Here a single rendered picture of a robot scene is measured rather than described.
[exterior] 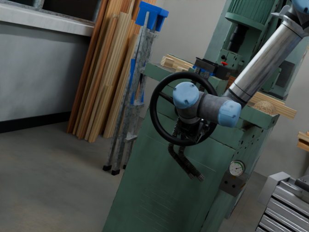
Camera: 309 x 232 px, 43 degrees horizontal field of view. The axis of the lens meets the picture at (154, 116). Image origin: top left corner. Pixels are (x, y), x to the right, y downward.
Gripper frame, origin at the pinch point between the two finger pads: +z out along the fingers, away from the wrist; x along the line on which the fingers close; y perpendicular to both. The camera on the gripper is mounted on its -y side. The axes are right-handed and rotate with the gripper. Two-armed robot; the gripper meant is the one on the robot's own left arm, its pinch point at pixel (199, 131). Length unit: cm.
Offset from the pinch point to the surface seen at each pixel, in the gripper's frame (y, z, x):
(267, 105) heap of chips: -26.9, 15.4, 14.7
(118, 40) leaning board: -70, 107, -121
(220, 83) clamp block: -23.7, 6.1, -4.1
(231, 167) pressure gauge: 1.3, 21.0, 12.9
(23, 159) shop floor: 42, 80, -111
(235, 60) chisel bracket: -42.2, 18.1, -7.3
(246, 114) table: -19.9, 15.8, 8.8
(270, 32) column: -68, 28, -2
